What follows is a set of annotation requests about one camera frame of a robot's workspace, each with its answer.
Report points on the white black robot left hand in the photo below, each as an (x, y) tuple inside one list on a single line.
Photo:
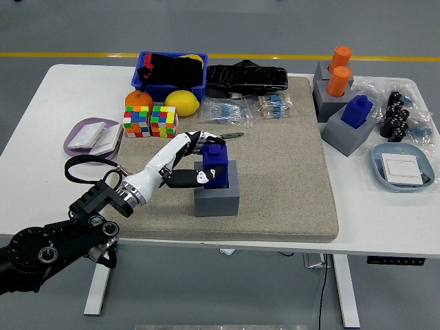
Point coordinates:
[(154, 168)]

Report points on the blue square seal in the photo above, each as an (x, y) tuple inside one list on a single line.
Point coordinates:
[(355, 111), (220, 156)]

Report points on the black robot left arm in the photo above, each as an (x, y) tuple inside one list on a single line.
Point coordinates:
[(96, 199)]

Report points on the grey square seal holder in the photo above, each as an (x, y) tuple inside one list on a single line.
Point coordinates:
[(216, 204), (343, 137)]

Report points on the grey round seal holder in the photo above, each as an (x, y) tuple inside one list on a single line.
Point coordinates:
[(321, 72), (326, 106)]

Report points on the orange round seal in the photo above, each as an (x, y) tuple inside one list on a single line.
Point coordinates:
[(338, 82), (340, 56)]

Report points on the colourful puzzle cube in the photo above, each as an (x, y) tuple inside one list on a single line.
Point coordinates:
[(135, 122), (164, 122)]

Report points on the orange fruit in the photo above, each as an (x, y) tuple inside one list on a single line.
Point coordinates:
[(139, 99)]

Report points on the yellow lemon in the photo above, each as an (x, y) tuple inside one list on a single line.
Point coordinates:
[(182, 102)]

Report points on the blue plastic bin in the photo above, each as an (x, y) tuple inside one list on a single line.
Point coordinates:
[(161, 91)]

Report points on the black pen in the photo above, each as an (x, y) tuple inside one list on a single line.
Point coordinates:
[(232, 135)]

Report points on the purple tray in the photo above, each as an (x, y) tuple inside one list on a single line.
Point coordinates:
[(74, 132)]

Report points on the clear bag of blue resistors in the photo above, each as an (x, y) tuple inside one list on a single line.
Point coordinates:
[(275, 106), (223, 111)]

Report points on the black cloth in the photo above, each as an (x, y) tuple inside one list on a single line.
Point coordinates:
[(172, 70)]

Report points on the yellow item in bin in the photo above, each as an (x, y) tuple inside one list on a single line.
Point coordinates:
[(192, 56)]

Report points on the grey-brown mat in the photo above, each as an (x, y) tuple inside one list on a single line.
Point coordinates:
[(275, 189)]

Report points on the black wrapped keyboard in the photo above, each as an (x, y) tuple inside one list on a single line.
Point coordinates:
[(247, 79)]

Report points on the white table leg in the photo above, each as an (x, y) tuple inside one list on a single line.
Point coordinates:
[(99, 285), (345, 292)]

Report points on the grey box under table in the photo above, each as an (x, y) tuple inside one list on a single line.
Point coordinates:
[(314, 260)]

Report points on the light blue tray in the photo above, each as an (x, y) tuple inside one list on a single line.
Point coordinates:
[(378, 165)]

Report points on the clear plastic parts bag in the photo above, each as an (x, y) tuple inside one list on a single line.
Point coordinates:
[(371, 89), (421, 132)]

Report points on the black capacitor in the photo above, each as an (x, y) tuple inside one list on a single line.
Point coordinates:
[(398, 104), (387, 126), (401, 126), (404, 115), (397, 135), (392, 112), (395, 97)]

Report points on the black table control panel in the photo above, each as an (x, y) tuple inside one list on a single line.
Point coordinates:
[(395, 261)]

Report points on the white switch panel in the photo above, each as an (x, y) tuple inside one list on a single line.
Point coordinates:
[(108, 141), (86, 134), (400, 168)]

